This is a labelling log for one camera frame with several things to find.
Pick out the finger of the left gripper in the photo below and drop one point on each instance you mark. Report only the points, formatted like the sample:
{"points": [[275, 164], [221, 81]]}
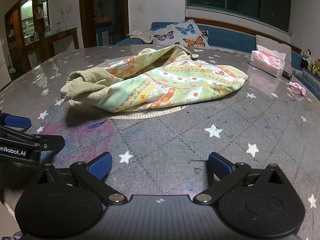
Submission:
{"points": [[15, 121], [51, 142]]}

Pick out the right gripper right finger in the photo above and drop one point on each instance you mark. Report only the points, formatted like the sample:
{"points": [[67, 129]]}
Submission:
{"points": [[229, 175]]}

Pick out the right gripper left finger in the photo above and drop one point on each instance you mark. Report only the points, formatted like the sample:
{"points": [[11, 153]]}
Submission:
{"points": [[91, 176]]}

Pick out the patterned green children's garment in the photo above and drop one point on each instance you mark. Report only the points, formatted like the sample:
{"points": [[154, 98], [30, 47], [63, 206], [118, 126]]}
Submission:
{"points": [[207, 81]]}

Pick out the dark wooden side table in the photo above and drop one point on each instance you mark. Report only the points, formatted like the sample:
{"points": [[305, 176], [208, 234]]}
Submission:
{"points": [[45, 45]]}

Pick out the wooden display cabinet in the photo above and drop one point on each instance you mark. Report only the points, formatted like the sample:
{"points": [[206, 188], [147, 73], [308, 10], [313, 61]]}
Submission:
{"points": [[25, 26]]}

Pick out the pink hair scrunchie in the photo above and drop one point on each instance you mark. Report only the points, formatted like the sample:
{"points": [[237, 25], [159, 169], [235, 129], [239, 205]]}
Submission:
{"points": [[297, 88]]}

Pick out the small black remote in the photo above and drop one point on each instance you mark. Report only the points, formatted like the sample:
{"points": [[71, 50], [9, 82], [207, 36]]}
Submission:
{"points": [[287, 75]]}

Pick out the pink tissue box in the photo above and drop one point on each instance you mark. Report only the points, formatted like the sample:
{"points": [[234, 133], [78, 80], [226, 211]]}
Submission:
{"points": [[270, 61]]}

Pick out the blue sofa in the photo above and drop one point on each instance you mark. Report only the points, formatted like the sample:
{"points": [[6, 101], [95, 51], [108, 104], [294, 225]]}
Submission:
{"points": [[225, 38]]}

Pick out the beige cushion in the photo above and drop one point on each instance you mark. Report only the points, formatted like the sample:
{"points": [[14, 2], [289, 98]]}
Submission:
{"points": [[274, 45]]}

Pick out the orange plush toy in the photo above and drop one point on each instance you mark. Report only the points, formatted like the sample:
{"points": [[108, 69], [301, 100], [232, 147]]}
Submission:
{"points": [[315, 68]]}

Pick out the panda plush toy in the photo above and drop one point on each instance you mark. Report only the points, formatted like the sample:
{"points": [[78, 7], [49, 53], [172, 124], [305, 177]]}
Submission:
{"points": [[306, 58]]}

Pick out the cream cloth on sofa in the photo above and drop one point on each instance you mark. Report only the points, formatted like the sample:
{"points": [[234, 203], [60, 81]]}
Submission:
{"points": [[144, 36]]}

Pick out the butterfly print pillow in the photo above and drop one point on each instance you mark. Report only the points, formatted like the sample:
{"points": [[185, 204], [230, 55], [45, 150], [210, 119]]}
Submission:
{"points": [[186, 34]]}

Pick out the dark wooden doorway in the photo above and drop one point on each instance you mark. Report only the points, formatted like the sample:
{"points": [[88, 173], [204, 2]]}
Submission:
{"points": [[103, 22]]}

